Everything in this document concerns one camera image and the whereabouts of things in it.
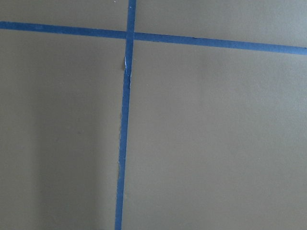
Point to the long blue tape strip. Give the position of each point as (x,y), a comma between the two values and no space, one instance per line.
(125,113)

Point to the crossing blue tape strip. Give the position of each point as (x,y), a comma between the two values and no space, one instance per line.
(163,38)

